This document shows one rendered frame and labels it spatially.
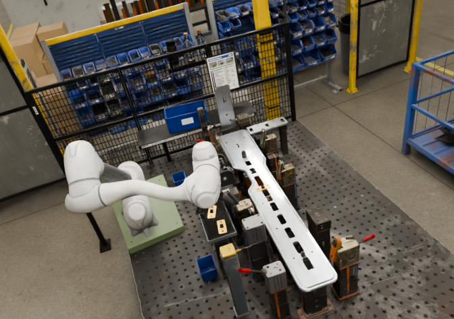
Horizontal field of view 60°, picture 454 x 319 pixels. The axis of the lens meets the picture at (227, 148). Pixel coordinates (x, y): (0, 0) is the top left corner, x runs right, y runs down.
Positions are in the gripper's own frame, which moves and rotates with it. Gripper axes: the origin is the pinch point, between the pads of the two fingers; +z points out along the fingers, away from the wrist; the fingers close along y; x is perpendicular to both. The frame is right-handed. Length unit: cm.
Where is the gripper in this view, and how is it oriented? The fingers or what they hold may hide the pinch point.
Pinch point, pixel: (219, 217)
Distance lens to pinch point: 183.3
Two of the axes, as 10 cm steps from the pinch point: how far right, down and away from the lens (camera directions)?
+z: 1.6, 8.1, 5.7
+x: -1.5, -5.5, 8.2
